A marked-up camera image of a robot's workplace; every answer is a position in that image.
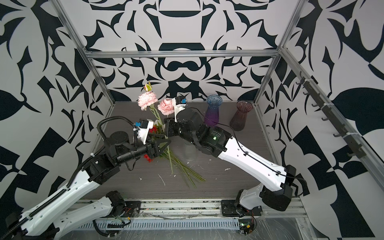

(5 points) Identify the purple blue glass vase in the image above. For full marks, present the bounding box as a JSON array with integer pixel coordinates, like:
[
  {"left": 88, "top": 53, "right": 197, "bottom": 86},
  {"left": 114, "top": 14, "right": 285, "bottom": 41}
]
[{"left": 205, "top": 95, "right": 223, "bottom": 127}]

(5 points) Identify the pink peony flower stem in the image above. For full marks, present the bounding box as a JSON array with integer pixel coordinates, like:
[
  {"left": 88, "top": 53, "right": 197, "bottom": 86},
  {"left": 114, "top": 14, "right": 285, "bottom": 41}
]
[{"left": 137, "top": 82, "right": 176, "bottom": 175}]

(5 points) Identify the smoky pink glass vase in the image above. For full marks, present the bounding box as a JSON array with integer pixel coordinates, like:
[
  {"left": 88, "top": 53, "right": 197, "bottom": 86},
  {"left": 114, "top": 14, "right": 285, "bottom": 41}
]
[{"left": 230, "top": 101, "right": 253, "bottom": 132}]

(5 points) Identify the clear glass vase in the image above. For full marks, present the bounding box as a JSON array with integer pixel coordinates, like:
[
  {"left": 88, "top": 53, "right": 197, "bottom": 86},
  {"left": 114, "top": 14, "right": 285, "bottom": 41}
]
[{"left": 183, "top": 141, "right": 198, "bottom": 162}]

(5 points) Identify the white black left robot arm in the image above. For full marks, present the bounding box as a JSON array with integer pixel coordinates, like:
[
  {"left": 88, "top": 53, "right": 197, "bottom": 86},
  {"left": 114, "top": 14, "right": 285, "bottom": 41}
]
[{"left": 1, "top": 131, "right": 171, "bottom": 240}]

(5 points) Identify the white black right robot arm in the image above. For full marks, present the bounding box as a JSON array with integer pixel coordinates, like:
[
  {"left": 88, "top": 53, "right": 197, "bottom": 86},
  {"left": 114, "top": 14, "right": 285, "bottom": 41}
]
[{"left": 165, "top": 109, "right": 298, "bottom": 212}]

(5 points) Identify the mixed artificial flower bouquet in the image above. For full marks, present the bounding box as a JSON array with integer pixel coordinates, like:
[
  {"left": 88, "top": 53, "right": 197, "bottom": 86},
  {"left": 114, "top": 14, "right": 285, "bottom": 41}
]
[{"left": 149, "top": 124, "right": 207, "bottom": 188}]

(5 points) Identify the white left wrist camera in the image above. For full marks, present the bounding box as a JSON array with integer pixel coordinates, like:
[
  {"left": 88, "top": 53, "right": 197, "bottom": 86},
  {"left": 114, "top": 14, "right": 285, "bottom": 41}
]
[{"left": 135, "top": 119, "right": 154, "bottom": 145}]

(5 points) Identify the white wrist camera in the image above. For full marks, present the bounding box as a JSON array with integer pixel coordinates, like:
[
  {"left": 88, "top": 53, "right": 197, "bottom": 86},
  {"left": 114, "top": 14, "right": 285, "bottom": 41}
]
[
  {"left": 135, "top": 119, "right": 154, "bottom": 145},
  {"left": 172, "top": 96, "right": 187, "bottom": 123}
]

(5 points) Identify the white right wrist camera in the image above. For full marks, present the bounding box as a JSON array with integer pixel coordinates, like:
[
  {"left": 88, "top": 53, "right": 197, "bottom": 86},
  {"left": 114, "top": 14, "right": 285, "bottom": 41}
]
[{"left": 172, "top": 96, "right": 187, "bottom": 123}]

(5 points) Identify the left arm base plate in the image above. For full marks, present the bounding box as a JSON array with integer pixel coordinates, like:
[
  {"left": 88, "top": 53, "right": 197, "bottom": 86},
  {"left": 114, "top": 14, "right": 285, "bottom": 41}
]
[{"left": 121, "top": 201, "right": 142, "bottom": 218}]

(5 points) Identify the aluminium front rail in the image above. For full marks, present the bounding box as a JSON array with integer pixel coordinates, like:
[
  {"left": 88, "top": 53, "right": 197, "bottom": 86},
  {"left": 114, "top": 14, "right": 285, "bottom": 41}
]
[{"left": 126, "top": 198, "right": 308, "bottom": 220}]

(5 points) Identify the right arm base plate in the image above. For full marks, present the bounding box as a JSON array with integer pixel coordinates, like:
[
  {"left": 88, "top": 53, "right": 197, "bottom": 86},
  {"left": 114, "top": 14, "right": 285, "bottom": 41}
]
[{"left": 221, "top": 200, "right": 263, "bottom": 217}]

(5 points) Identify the white slotted cable duct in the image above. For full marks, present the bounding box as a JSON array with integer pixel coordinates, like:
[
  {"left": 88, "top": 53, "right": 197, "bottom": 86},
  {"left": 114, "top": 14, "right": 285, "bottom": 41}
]
[{"left": 96, "top": 219, "right": 241, "bottom": 231}]

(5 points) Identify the black corrugated cable hose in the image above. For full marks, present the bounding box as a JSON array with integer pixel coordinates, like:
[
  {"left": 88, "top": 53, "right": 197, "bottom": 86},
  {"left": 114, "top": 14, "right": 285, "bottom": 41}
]
[{"left": 0, "top": 116, "right": 135, "bottom": 240}]

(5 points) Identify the black wall hook rack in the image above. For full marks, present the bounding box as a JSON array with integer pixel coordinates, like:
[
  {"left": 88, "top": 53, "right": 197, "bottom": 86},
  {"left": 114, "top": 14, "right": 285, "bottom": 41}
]
[{"left": 298, "top": 71, "right": 367, "bottom": 159}]

